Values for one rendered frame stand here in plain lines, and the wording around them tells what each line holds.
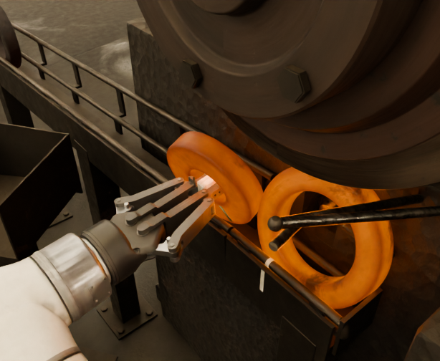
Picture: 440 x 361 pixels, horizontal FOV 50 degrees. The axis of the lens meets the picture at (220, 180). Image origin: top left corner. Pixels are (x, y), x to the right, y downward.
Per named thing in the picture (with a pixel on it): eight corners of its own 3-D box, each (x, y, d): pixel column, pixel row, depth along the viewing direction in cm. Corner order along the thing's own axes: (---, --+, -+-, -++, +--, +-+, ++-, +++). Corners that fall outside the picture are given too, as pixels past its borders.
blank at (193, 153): (163, 128, 71) (147, 143, 69) (228, 130, 58) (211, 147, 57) (216, 202, 78) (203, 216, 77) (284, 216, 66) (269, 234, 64)
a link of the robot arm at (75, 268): (81, 337, 54) (125, 305, 57) (59, 287, 48) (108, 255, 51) (44, 291, 59) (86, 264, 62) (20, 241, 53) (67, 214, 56)
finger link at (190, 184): (135, 244, 61) (129, 238, 62) (199, 200, 66) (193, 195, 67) (130, 222, 58) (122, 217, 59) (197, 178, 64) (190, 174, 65)
